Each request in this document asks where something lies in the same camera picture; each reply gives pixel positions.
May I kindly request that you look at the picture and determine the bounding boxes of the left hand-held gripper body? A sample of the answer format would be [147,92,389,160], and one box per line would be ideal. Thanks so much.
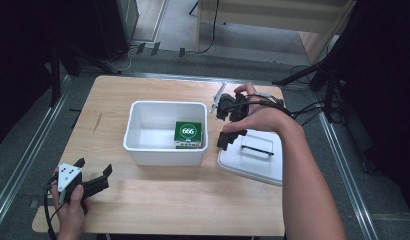
[47,162,84,205]

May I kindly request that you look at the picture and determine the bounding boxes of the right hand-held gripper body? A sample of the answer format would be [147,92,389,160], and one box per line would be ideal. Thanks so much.
[210,80,251,123]

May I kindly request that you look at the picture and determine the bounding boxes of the white lid with black handle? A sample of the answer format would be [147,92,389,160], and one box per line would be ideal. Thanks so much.
[216,129,284,187]

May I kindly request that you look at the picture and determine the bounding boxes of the green square carton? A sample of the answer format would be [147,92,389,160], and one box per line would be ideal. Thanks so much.
[173,120,204,150]

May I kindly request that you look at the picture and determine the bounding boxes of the white plastic storage box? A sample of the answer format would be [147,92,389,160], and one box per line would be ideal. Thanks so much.
[122,100,210,167]

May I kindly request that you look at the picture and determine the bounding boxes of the person's right hand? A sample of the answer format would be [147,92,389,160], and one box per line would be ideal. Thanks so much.
[222,82,297,136]

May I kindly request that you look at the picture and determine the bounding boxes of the person's left hand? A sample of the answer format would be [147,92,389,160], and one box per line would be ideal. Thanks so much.
[49,167,92,240]

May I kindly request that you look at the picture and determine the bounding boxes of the black metal stand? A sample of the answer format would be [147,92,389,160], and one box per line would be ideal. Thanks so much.
[272,54,345,124]
[47,39,123,108]

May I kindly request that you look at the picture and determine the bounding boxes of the black curtain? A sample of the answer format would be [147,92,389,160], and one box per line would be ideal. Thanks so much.
[337,0,410,221]
[0,0,106,151]

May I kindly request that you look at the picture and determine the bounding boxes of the dark cabinet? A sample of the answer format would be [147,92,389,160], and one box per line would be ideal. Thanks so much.
[92,0,141,62]

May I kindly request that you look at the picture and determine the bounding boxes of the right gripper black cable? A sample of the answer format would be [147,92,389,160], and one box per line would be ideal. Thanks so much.
[226,92,327,121]

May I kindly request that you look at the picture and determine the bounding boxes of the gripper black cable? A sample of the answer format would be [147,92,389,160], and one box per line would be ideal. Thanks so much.
[226,92,327,121]
[42,179,66,240]

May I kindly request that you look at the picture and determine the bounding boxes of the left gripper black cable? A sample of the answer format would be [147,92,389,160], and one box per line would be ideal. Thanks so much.
[42,179,66,240]

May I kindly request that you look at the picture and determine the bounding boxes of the metal floor rail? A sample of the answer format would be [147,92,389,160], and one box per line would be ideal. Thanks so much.
[317,111,381,240]
[0,75,73,232]
[122,71,314,90]

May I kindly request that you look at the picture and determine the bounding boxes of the black floor cable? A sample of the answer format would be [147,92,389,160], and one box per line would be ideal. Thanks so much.
[292,99,328,135]
[288,64,316,85]

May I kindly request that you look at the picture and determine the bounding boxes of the hanging black cable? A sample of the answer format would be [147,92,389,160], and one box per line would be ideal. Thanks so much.
[196,0,222,55]

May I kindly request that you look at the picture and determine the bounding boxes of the light wooden furniture frame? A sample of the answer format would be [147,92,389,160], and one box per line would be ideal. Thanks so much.
[195,0,358,66]

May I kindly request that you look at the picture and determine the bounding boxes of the white floor cable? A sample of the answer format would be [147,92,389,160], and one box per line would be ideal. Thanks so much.
[107,45,135,73]

